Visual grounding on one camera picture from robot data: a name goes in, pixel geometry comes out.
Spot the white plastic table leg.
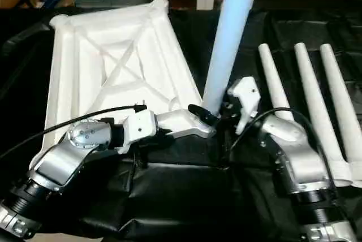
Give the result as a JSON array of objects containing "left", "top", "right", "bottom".
[
  {"left": 201, "top": 0, "right": 261, "bottom": 114},
  {"left": 258, "top": 43, "right": 295, "bottom": 123},
  {"left": 294, "top": 42, "right": 354, "bottom": 188},
  {"left": 319, "top": 43, "right": 362, "bottom": 188}
]

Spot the white plastic table top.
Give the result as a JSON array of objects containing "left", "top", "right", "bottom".
[{"left": 42, "top": 0, "right": 218, "bottom": 153}]

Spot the black mat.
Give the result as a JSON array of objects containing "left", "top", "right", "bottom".
[{"left": 0, "top": 0, "right": 362, "bottom": 240}]

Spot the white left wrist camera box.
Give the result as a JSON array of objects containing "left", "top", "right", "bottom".
[{"left": 118, "top": 109, "right": 157, "bottom": 155}]

